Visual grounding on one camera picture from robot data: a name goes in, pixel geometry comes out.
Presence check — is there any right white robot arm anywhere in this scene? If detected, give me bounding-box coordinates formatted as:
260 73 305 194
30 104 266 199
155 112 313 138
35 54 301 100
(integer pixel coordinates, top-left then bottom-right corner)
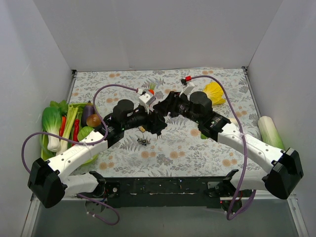
153 91 304 199

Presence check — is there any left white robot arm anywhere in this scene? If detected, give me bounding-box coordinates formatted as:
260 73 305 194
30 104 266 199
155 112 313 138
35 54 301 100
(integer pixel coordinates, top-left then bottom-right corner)
28 99 167 208

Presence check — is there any orange toy carrot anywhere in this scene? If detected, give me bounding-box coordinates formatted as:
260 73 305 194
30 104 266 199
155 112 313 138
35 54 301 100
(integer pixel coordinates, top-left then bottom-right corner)
148 82 156 95

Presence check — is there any yellow napa cabbage toy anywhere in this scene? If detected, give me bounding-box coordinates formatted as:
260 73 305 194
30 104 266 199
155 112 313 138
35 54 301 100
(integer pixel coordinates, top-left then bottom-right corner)
203 82 226 105

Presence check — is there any floral tablecloth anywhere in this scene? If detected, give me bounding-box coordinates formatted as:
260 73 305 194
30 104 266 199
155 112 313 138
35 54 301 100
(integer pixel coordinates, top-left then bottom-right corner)
70 68 260 177

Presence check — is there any purple eggplant toy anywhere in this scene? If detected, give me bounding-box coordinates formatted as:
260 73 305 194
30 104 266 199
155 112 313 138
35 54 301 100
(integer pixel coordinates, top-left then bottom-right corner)
81 101 95 127

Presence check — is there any green round cabbage toy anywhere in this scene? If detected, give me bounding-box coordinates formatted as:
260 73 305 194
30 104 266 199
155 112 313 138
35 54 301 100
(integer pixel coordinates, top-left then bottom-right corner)
77 126 94 142

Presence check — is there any red chili pepper toy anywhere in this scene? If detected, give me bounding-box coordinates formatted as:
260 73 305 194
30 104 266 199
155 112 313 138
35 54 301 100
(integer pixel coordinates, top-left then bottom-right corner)
72 119 80 142

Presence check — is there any celery stalk toy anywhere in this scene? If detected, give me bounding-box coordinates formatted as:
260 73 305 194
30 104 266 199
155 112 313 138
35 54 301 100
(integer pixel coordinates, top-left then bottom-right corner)
56 104 79 155

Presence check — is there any green leafy lettuce toy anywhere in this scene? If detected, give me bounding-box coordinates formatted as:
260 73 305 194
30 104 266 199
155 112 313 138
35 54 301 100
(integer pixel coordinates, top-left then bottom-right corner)
50 100 69 117

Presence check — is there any bok choy toy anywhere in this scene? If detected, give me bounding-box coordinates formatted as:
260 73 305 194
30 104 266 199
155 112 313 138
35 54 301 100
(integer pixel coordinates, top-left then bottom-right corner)
41 107 62 152

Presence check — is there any large green napa cabbage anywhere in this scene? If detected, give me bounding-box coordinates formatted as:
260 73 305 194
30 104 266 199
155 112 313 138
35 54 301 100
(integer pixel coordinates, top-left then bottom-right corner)
258 116 285 150

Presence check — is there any green plastic tray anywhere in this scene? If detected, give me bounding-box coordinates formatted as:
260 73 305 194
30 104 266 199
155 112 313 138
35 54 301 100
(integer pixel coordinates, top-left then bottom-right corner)
39 103 86 160

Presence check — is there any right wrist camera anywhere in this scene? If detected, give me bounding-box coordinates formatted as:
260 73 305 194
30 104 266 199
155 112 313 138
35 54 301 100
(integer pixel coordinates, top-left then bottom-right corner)
180 76 195 96

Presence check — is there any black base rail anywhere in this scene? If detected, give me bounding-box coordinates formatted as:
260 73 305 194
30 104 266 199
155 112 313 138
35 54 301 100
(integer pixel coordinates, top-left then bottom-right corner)
74 176 257 210

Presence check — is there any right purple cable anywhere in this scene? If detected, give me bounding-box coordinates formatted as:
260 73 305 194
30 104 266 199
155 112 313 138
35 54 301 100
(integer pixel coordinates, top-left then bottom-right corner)
187 75 257 221

